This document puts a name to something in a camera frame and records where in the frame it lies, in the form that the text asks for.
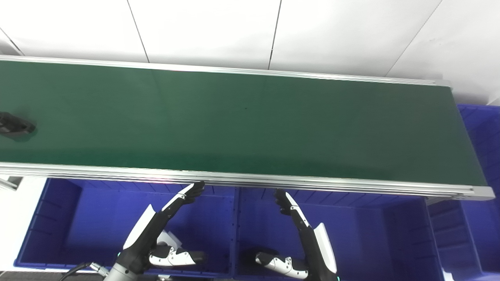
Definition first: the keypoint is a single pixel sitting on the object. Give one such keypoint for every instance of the green conveyor belt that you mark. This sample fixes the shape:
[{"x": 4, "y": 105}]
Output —
[
  {"x": 234, "y": 179},
  {"x": 234, "y": 125}
]

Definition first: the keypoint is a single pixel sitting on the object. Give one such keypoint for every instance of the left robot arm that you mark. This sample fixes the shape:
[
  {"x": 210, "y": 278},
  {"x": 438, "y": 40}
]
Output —
[{"x": 117, "y": 274}]

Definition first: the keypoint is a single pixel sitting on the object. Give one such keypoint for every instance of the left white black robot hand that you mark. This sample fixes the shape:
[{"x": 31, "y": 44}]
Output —
[{"x": 144, "y": 234}]

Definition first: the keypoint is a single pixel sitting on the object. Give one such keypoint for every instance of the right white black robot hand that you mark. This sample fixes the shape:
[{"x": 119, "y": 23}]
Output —
[{"x": 318, "y": 249}]

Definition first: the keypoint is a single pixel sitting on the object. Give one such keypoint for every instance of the blue plastic bin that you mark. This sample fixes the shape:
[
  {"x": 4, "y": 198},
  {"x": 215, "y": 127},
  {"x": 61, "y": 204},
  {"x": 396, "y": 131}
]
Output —
[
  {"x": 97, "y": 218},
  {"x": 449, "y": 234},
  {"x": 363, "y": 234}
]

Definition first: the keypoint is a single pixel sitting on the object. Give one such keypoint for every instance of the black flanged metal part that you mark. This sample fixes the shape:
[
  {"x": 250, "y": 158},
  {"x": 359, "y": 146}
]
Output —
[{"x": 15, "y": 125}]

